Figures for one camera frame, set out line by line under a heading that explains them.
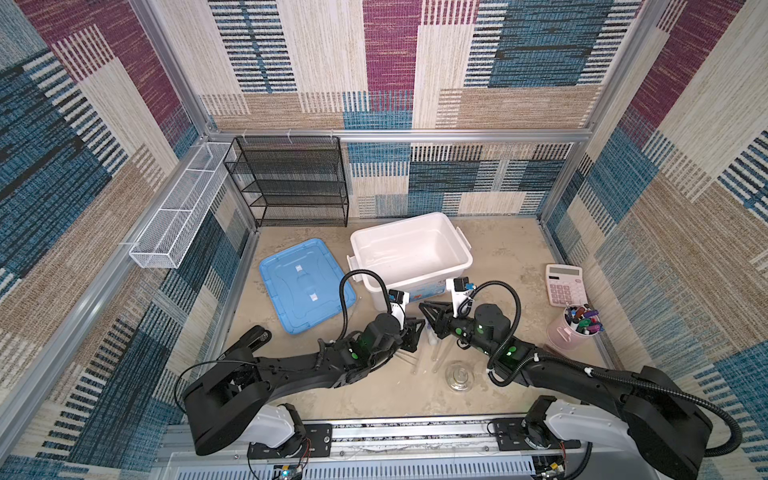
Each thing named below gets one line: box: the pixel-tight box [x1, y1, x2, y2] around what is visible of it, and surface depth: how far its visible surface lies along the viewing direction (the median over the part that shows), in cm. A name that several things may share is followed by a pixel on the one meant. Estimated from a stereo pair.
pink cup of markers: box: [546, 302, 605, 353], surface depth 83 cm
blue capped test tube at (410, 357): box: [395, 348, 419, 366], surface depth 88 cm
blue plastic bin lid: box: [259, 238, 356, 335], surface depth 104 cm
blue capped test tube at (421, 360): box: [411, 345, 434, 375], surface depth 87 cm
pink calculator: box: [545, 264, 588, 307], surface depth 101 cm
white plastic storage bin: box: [346, 212, 474, 312], surface depth 99 cm
